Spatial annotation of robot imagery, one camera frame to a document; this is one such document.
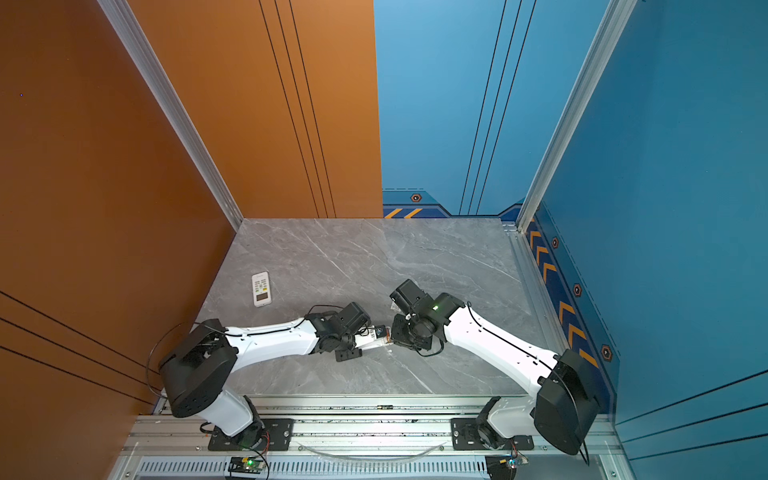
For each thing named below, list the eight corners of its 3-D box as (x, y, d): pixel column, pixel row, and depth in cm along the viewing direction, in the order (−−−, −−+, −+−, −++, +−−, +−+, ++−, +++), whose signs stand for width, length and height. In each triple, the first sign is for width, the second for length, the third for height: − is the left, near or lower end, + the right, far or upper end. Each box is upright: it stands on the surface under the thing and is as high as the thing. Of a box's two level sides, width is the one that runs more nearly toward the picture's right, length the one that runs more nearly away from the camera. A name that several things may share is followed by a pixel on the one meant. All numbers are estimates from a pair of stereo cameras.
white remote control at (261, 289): (257, 307, 99) (254, 304, 97) (254, 278, 107) (251, 275, 105) (272, 303, 100) (270, 299, 98) (268, 274, 108) (266, 270, 106)
